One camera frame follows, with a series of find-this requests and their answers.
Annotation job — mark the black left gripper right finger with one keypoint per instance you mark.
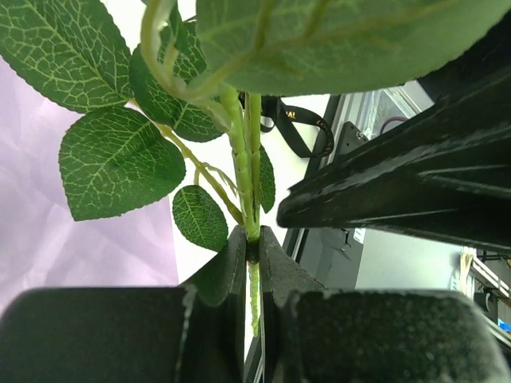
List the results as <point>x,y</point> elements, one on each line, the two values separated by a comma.
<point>315,334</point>

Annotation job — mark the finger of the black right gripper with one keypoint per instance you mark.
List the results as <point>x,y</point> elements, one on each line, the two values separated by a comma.
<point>443,175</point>

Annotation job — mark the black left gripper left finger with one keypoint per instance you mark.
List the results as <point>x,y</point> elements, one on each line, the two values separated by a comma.
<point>193,332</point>

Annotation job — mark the purple tissue paper sheet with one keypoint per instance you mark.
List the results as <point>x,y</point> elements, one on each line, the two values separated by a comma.
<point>41,244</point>

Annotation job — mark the pink artificial rose stem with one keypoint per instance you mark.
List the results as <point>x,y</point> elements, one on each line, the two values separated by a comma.
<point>177,115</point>

